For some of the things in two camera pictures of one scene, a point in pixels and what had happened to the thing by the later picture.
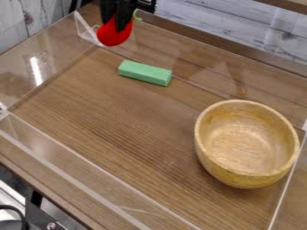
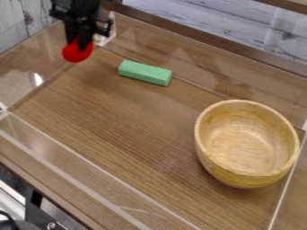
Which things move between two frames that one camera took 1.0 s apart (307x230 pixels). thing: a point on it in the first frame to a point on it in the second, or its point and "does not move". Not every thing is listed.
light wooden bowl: [246, 142] does not move
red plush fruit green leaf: [110, 35] to [72, 52]
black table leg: [36, 198] does not move
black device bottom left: [39, 220] does not move
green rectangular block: [146, 73] does not move
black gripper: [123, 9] to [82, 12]
